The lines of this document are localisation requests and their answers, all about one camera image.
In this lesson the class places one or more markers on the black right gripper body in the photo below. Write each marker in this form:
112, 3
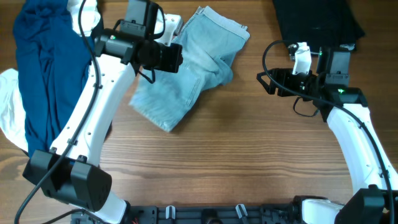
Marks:
302, 84

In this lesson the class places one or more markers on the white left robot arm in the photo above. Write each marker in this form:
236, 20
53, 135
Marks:
70, 170

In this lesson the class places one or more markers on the black garment under pile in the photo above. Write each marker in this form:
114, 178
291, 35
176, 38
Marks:
98, 29

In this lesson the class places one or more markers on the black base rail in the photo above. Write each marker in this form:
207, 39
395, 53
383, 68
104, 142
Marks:
240, 213

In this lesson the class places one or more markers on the blue shirt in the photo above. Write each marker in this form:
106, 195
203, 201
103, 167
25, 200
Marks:
53, 62

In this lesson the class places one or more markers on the light blue denim shorts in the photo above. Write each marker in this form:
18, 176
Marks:
209, 43

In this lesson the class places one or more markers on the white garment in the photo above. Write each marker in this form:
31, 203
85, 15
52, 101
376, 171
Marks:
85, 17

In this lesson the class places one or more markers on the folded dark green garment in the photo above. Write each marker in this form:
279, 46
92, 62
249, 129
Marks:
318, 23

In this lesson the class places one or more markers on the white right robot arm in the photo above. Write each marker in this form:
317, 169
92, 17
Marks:
345, 111

